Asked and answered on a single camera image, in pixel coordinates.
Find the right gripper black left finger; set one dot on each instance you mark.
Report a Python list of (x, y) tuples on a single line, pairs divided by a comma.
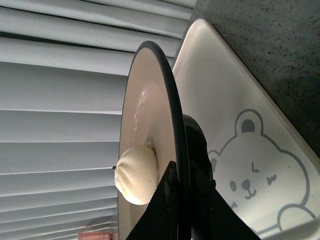
[(160, 219)]

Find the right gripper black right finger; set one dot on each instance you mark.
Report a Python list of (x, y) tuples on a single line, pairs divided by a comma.
[(211, 217)]

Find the white steamed bun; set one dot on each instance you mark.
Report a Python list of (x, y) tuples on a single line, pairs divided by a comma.
[(136, 174)]

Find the beige plate black rim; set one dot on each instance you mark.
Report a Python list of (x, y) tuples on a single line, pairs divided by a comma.
[(152, 116)]

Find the cream bear tray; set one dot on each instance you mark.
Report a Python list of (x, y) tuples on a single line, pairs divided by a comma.
[(263, 168)]

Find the grey pleated curtain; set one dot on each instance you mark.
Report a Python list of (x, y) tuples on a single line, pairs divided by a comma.
[(64, 67)]

